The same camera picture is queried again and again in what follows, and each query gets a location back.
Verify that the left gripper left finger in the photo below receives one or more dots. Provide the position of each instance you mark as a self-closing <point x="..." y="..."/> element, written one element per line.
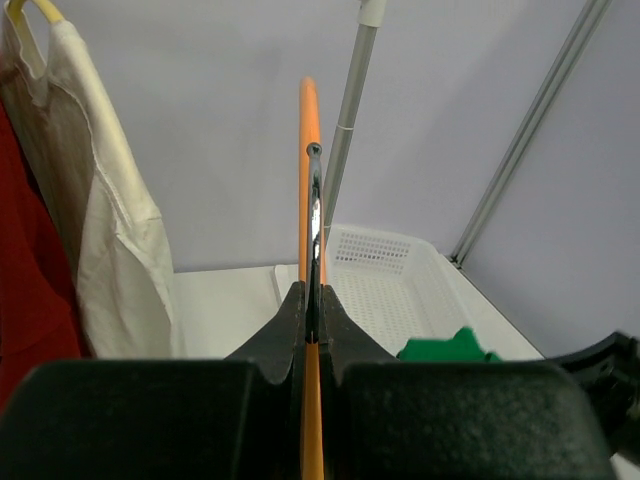
<point x="235" y="418"/>

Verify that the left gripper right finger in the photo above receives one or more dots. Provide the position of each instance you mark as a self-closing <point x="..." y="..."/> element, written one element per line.
<point x="387" y="419"/>

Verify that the green t shirt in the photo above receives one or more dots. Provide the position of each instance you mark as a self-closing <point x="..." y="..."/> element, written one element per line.
<point x="463" y="347"/>

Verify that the orange hanger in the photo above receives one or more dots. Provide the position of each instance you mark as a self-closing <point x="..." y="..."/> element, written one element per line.
<point x="312" y="273"/>

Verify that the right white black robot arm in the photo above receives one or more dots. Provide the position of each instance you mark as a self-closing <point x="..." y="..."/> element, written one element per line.
<point x="608" y="372"/>

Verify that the red t shirt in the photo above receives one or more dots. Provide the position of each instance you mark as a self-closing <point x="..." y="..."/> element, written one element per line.
<point x="39" y="315"/>

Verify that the white t shirt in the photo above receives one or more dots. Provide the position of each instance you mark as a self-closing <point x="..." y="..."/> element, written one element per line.
<point x="111" y="229"/>

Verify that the white plastic basket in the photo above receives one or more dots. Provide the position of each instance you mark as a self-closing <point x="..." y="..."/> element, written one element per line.
<point x="395" y="287"/>

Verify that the metal clothes rack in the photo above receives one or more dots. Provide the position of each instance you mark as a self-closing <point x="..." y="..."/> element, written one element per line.
<point x="370" y="19"/>

